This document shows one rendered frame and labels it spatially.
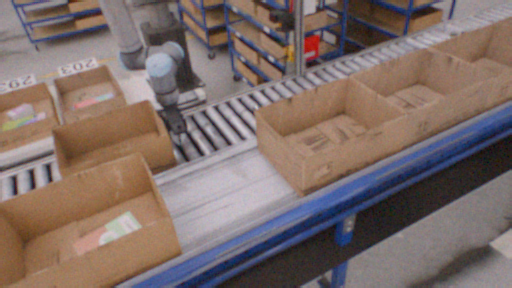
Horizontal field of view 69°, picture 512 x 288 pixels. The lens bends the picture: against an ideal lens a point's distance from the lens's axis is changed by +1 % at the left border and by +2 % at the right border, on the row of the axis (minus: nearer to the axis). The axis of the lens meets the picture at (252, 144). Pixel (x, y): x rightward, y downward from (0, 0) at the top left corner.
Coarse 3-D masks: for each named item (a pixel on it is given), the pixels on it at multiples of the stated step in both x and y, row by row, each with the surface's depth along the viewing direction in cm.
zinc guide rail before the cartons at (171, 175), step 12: (240, 144) 135; (252, 144) 135; (204, 156) 132; (216, 156) 131; (228, 156) 131; (180, 168) 128; (192, 168) 127; (204, 168) 128; (156, 180) 124; (168, 180) 124
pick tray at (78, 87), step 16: (64, 80) 198; (80, 80) 202; (96, 80) 206; (112, 80) 206; (64, 96) 199; (80, 96) 198; (96, 96) 196; (64, 112) 169; (80, 112) 173; (96, 112) 176
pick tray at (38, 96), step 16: (0, 96) 188; (16, 96) 191; (32, 96) 195; (48, 96) 182; (0, 112) 191; (48, 112) 188; (0, 128) 180; (16, 128) 163; (32, 128) 166; (48, 128) 170; (0, 144) 163; (16, 144) 166
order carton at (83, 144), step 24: (96, 120) 154; (120, 120) 159; (144, 120) 164; (72, 144) 155; (96, 144) 160; (120, 144) 163; (144, 144) 136; (168, 144) 142; (72, 168) 129; (168, 168) 148
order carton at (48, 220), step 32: (128, 160) 111; (32, 192) 102; (64, 192) 106; (96, 192) 111; (128, 192) 117; (0, 224) 97; (32, 224) 107; (64, 224) 112; (96, 224) 112; (160, 224) 91; (0, 256) 89; (32, 256) 104; (64, 256) 103; (96, 256) 86; (128, 256) 91; (160, 256) 97
